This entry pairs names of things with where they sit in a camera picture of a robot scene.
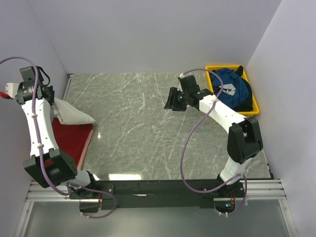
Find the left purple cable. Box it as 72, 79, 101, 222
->
0, 57, 117, 219

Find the purple cable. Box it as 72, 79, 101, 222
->
0, 57, 117, 219
179, 69, 248, 217

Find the white t-shirt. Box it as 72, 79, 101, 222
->
51, 98, 95, 125

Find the red folded t-shirt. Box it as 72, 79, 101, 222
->
52, 118, 93, 166

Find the black base beam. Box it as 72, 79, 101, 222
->
69, 179, 247, 210

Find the pink folded t-shirt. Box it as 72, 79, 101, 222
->
77, 129, 93, 170

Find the blue t-shirt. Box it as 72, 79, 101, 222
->
213, 68, 249, 109

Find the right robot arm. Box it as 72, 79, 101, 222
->
164, 75, 263, 197

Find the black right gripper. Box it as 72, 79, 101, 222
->
163, 87, 189, 112

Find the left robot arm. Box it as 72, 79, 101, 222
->
15, 67, 99, 198

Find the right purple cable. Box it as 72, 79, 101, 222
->
179, 69, 248, 217

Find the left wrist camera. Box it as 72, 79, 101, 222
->
0, 82, 19, 99

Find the aluminium frame rail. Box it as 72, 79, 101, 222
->
14, 179, 298, 237

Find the yellow plastic bin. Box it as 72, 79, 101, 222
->
205, 65, 260, 117

